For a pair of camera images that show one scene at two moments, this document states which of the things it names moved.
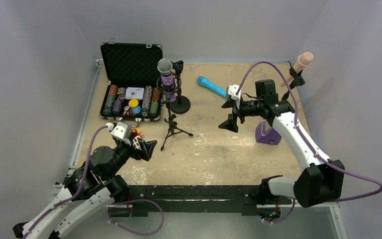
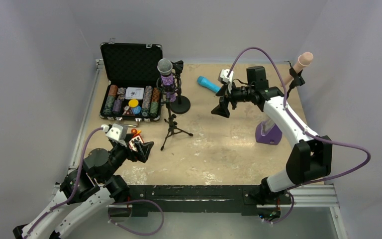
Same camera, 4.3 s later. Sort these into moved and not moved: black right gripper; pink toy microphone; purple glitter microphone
Moved: black right gripper
Not moved: purple glitter microphone; pink toy microphone
